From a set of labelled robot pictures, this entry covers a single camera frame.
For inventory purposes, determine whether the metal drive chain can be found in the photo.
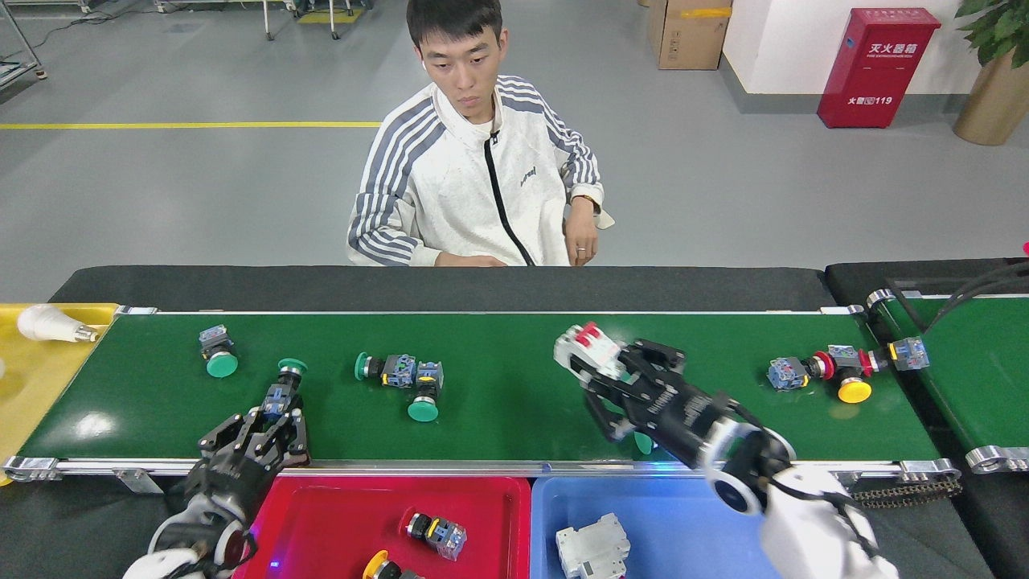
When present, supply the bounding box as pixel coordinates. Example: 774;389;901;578
851;474;963;509

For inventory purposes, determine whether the black cable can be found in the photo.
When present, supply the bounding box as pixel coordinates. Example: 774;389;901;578
945;272;1029;318
920;259;1029;335

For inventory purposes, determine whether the white circuit breaker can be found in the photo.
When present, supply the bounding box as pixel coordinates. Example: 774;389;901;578
554;322;628;384
555;513;631;579

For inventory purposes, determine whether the person's left hand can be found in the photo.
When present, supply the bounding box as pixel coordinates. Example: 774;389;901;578
564;205;601;267

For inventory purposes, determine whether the brown plant pot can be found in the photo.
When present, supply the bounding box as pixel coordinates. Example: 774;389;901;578
953;50;1029;146

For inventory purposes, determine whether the blue plastic tray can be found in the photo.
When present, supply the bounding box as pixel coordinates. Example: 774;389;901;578
530;476;805;579

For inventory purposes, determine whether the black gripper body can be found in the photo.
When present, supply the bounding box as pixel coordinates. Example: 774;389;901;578
635;378;736;471
187;450;270;524

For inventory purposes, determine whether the green main conveyor belt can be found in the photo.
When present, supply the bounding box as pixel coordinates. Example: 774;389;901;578
2;304;963;493

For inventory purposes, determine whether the red fire extinguisher cabinet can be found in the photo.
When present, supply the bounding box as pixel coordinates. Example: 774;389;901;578
818;8;941;129

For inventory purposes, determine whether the grey metal rack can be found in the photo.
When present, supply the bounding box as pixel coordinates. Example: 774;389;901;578
0;0;47;89

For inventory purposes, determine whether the green leafy plant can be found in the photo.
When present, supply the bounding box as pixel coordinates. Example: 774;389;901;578
955;0;1029;69

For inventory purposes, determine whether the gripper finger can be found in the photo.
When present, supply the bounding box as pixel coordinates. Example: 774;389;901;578
199;412;262;463
580;378;644;443
261;406;311;469
623;339;687;391

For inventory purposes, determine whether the white wheeled stand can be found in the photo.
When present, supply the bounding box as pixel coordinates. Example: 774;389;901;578
153;0;372;41

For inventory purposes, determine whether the white light bulb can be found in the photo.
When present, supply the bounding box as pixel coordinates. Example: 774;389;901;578
17;305;99;343

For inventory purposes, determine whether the person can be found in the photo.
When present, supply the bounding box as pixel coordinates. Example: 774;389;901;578
347;0;616;268

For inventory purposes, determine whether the yellow plastic tray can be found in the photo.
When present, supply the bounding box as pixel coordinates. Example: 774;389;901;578
0;303;120;487

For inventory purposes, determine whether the red plastic tray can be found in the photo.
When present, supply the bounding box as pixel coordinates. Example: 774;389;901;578
232;476;532;579

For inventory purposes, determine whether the brown cardboard box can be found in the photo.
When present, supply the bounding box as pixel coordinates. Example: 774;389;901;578
647;0;733;71

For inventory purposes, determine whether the green feeder conveyor belt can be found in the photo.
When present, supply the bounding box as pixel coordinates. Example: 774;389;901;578
866;289;1029;475

